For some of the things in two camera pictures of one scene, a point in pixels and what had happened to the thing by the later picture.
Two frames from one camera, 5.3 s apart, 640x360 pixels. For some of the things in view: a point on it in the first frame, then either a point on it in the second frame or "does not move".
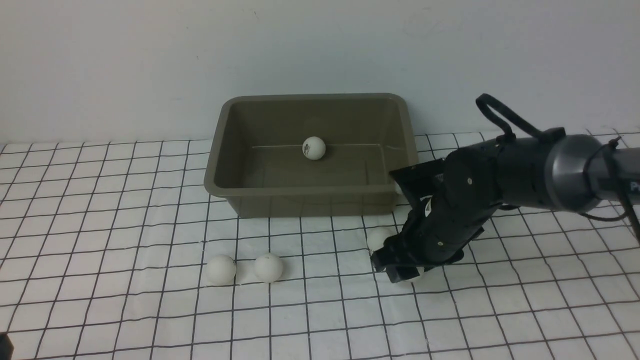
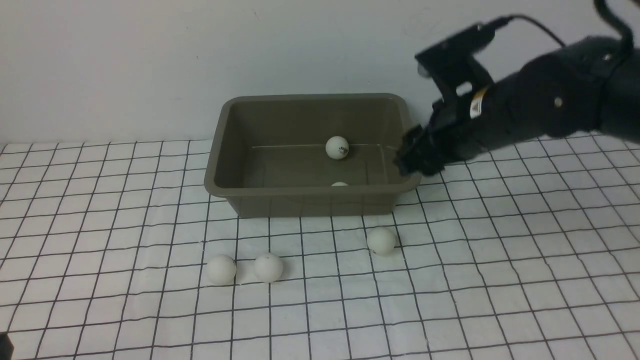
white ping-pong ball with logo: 313,148 → 337,147
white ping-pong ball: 221,269 does not move
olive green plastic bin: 257,161 does not move
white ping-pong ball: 376,237 does not move
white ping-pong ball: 268,267 does not move
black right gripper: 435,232 → 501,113
